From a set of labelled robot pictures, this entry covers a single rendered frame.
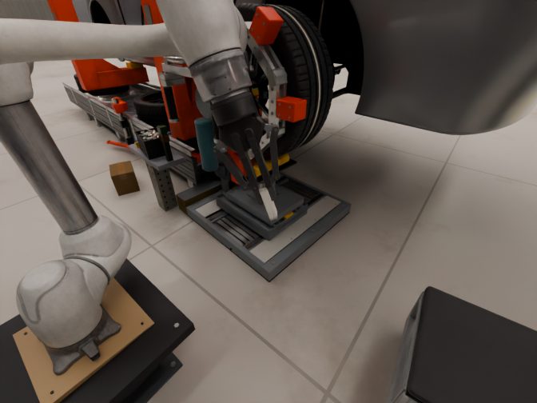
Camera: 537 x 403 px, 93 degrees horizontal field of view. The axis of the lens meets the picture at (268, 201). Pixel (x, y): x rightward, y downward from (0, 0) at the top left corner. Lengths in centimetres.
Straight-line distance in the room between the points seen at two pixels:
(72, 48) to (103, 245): 58
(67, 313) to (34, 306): 7
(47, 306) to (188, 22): 74
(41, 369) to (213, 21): 100
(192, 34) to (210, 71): 5
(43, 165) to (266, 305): 101
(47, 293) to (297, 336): 91
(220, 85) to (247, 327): 106
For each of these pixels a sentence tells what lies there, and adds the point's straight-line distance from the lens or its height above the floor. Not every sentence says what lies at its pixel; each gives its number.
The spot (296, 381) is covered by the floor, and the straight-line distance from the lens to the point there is 120.
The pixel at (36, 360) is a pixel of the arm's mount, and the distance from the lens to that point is 111.
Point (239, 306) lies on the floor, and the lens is 133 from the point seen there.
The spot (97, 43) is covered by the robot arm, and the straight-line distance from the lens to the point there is 62.
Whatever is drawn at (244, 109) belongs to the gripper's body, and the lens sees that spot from 43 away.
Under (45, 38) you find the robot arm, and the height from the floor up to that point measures 110.
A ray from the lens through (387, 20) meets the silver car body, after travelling 133.
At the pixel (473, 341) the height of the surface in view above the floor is 34.
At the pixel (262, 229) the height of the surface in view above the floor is 15.
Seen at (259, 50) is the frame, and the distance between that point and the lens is 106.
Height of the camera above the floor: 113
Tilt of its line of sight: 36 degrees down
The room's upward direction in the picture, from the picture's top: straight up
